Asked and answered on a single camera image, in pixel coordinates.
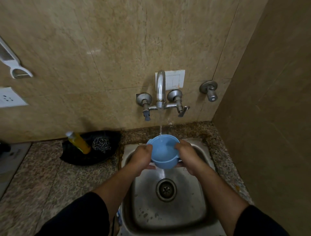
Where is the person's right forearm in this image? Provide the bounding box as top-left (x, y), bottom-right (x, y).
top-left (192, 163), bottom-right (251, 236)

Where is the black plastic tray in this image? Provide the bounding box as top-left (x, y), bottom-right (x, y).
top-left (59, 130), bottom-right (122, 166)

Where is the person's right hand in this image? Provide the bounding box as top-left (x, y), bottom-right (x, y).
top-left (174, 140), bottom-right (206, 176)

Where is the steel wool scrubber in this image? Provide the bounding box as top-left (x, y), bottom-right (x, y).
top-left (92, 136), bottom-right (112, 154)

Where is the person's left hand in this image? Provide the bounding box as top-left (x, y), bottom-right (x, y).
top-left (127, 144), bottom-right (156, 173)

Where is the person's left forearm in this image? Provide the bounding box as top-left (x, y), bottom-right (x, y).
top-left (91, 162), bottom-right (146, 228)

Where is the chrome wall mixer faucet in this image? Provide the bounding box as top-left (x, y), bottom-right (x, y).
top-left (136, 70), bottom-right (190, 121)

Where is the white wall socket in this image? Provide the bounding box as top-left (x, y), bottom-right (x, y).
top-left (0, 87), bottom-right (29, 108)

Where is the stainless steel sink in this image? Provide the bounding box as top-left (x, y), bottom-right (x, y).
top-left (118, 138), bottom-right (227, 236)

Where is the white switch plate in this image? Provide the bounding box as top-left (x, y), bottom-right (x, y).
top-left (155, 70), bottom-right (185, 90)

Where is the stream of water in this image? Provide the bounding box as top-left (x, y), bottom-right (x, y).
top-left (158, 108), bottom-right (164, 136)

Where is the yellow dish soap bottle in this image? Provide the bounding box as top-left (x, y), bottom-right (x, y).
top-left (65, 131), bottom-right (91, 155)

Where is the blue plastic bowl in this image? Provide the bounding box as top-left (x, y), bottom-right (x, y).
top-left (146, 134), bottom-right (181, 170)

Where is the chrome wall tap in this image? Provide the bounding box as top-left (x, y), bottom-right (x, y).
top-left (199, 80), bottom-right (218, 102)

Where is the sink drain strainer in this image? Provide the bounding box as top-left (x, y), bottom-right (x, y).
top-left (156, 178), bottom-right (177, 202)

